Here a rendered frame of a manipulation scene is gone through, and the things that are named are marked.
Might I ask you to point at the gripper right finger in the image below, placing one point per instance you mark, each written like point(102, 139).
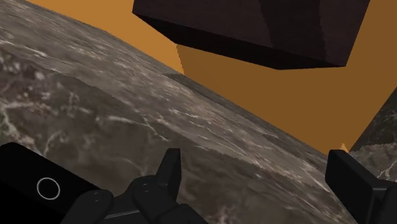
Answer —
point(353, 180)

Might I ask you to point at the dark robot stand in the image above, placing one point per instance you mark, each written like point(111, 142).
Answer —
point(235, 24)

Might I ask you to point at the black phone with round button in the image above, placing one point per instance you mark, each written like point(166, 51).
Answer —
point(24, 173)

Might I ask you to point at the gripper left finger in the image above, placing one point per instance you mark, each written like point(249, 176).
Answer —
point(149, 195)

